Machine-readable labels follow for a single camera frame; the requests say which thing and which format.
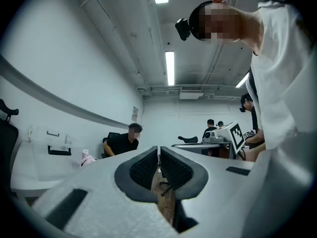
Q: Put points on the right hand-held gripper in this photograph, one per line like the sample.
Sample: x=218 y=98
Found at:
x=224 y=135

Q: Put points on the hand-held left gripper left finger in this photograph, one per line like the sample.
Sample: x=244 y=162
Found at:
x=104 y=195

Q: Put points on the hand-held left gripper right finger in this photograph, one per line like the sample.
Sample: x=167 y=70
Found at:
x=218 y=195

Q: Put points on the pink garment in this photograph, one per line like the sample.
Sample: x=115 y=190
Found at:
x=88 y=159

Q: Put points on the clear plastic storage bin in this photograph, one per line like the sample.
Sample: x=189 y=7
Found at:
x=57 y=162

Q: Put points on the person's right forearm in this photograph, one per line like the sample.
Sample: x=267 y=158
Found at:
x=255 y=155

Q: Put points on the grey desk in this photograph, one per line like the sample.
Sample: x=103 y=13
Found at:
x=193 y=145

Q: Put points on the black office chair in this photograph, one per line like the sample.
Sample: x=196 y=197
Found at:
x=110 y=139
x=7 y=142
x=188 y=139

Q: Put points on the white air conditioner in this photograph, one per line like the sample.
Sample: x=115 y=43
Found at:
x=191 y=92

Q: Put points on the person's white shirt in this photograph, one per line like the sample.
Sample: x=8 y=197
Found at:
x=277 y=71

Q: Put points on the orange label clear bottle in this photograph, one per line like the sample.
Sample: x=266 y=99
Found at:
x=30 y=134

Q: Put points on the person's head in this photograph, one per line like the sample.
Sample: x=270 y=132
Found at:
x=250 y=28

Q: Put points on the red hair clip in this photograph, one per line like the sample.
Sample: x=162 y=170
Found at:
x=218 y=0

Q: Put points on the wall poster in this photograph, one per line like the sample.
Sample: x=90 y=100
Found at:
x=135 y=114

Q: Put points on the black head-worn camera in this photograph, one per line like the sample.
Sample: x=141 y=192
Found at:
x=183 y=28

